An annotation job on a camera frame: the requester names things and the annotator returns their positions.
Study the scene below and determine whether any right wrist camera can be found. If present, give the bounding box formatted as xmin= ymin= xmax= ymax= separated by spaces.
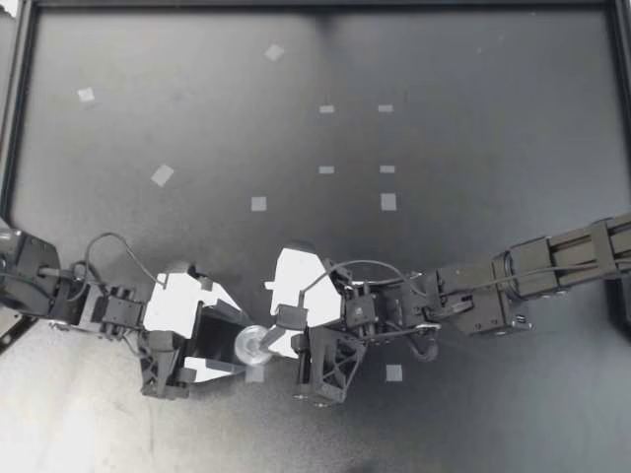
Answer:
xmin=264 ymin=240 xmax=342 ymax=330

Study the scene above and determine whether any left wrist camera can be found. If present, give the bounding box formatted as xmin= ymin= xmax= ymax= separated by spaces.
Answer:
xmin=144 ymin=260 xmax=221 ymax=342

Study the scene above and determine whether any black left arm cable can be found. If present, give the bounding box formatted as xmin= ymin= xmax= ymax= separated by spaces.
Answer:
xmin=84 ymin=232 xmax=167 ymax=292

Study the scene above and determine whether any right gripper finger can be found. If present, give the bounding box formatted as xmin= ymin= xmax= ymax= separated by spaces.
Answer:
xmin=259 ymin=327 xmax=303 ymax=360

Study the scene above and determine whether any black frame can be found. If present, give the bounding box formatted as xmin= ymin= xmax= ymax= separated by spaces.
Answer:
xmin=0 ymin=0 xmax=631 ymax=356

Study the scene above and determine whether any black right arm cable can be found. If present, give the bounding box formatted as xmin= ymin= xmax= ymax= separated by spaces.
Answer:
xmin=298 ymin=258 xmax=418 ymax=309

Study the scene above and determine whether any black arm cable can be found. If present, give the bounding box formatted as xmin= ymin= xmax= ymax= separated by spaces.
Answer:
xmin=298 ymin=258 xmax=418 ymax=309
xmin=84 ymin=232 xmax=167 ymax=292

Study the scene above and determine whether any small clear plastic cup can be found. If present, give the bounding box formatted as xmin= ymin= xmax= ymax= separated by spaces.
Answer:
xmin=234 ymin=324 xmax=273 ymax=367

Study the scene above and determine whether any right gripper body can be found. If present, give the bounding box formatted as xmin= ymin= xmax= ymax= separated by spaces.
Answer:
xmin=293 ymin=322 xmax=369 ymax=409

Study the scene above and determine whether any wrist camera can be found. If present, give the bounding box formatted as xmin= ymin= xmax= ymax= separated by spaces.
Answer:
xmin=264 ymin=240 xmax=342 ymax=330
xmin=144 ymin=260 xmax=221 ymax=342

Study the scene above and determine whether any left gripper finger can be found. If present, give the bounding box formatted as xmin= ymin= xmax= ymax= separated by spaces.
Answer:
xmin=184 ymin=357 xmax=247 ymax=384
xmin=199 ymin=277 xmax=252 ymax=326

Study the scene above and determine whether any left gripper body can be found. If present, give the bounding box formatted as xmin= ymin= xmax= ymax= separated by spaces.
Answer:
xmin=140 ymin=303 xmax=239 ymax=400

